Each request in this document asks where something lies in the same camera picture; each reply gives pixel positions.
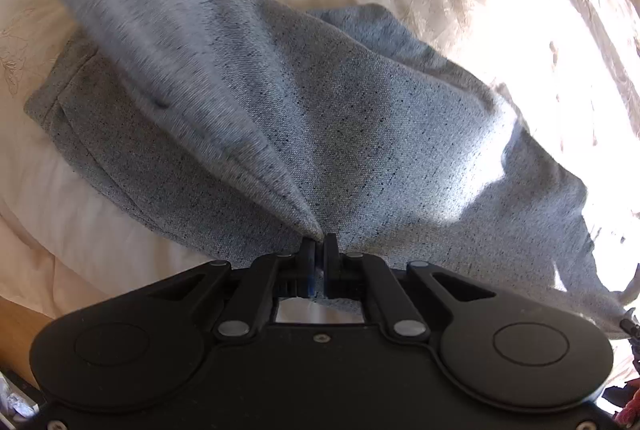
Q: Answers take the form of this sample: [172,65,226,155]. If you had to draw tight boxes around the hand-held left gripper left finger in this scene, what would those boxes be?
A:
[117,237,319,342]

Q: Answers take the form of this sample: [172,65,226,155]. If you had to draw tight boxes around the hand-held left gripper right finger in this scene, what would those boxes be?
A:
[324,234,524,342]

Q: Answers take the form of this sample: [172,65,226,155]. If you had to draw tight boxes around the grey speckled pants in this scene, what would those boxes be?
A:
[23,0,632,337]

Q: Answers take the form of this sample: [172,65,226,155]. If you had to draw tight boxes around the person's red clothing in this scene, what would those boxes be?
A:
[612,387,640,430]

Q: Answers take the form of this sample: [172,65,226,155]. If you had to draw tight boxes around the wooden bed frame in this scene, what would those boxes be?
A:
[0,296,57,388]

